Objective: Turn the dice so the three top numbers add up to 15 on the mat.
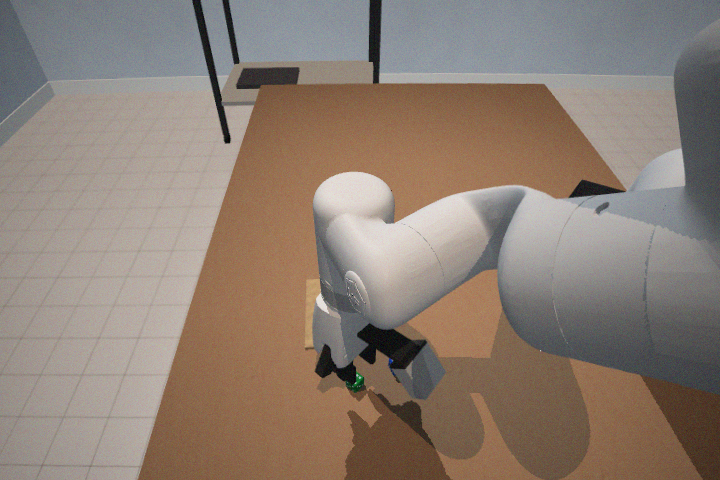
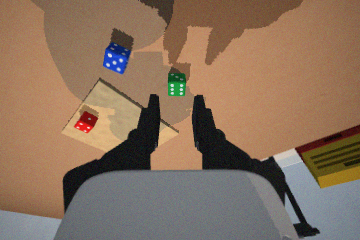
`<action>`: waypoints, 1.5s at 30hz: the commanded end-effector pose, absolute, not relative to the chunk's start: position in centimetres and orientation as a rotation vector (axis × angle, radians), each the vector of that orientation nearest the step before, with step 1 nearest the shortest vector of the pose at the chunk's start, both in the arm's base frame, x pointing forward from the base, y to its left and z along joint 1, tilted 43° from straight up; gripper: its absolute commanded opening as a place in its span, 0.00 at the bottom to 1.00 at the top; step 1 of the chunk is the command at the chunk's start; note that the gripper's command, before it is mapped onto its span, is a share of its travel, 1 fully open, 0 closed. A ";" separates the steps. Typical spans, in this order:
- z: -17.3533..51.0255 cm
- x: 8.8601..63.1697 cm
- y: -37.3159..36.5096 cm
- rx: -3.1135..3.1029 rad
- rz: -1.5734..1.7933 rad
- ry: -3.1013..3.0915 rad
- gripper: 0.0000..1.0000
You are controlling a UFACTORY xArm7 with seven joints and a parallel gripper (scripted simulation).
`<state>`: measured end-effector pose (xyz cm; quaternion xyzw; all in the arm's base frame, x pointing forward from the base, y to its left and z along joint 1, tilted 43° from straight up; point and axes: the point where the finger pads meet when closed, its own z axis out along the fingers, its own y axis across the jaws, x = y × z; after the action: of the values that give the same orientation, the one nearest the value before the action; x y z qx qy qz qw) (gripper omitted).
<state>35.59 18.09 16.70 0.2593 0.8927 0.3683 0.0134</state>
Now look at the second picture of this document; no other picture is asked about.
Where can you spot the red die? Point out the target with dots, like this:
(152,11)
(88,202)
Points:
(86,122)

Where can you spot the beige flat mat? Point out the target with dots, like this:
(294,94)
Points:
(117,116)

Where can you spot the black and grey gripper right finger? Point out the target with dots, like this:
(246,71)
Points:
(217,152)

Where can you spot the blue die with white pips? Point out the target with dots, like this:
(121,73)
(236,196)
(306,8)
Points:
(116,58)

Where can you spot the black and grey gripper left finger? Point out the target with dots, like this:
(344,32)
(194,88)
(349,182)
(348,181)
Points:
(135,151)

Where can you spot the green die with white pips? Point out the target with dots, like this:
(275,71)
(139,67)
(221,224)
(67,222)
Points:
(176,84)

